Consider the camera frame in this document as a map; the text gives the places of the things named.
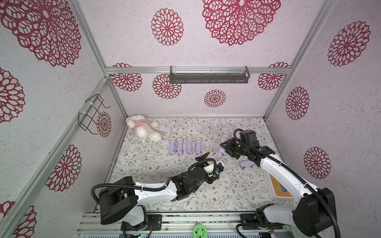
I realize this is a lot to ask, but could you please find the purple flashlight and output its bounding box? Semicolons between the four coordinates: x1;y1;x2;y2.
177;138;184;156
169;138;176;156
186;137;193;155
219;135;229;156
195;137;202;155

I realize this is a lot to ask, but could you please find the purple flashlight by right arm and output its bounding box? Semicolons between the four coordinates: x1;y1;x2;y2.
240;160;255;169

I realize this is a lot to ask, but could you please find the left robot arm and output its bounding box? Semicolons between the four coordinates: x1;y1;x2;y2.
90;154;224;231

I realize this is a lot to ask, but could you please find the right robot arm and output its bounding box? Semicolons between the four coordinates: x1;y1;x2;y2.
220;129;341;238

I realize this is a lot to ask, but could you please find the green round disc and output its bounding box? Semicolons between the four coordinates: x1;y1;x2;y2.
192;224;208;238

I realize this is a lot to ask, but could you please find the white plush toy pink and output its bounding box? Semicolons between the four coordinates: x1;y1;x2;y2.
126;115;162;142

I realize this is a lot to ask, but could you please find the black wall shelf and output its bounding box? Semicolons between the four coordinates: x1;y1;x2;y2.
169;66;251;84

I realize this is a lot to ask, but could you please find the black wire wall rack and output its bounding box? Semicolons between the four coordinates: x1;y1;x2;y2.
77;94;111;135

